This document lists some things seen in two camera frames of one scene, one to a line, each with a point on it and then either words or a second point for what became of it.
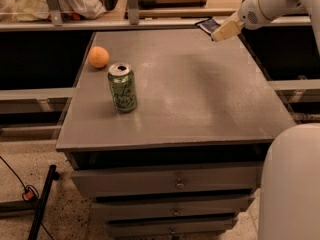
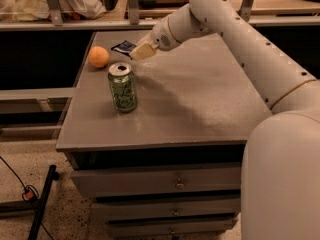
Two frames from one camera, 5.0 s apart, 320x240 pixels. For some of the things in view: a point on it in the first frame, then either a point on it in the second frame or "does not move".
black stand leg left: (41, 207) does not move
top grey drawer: (168, 180) does not move
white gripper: (250, 15) to (161, 36)
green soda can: (123, 87) does not move
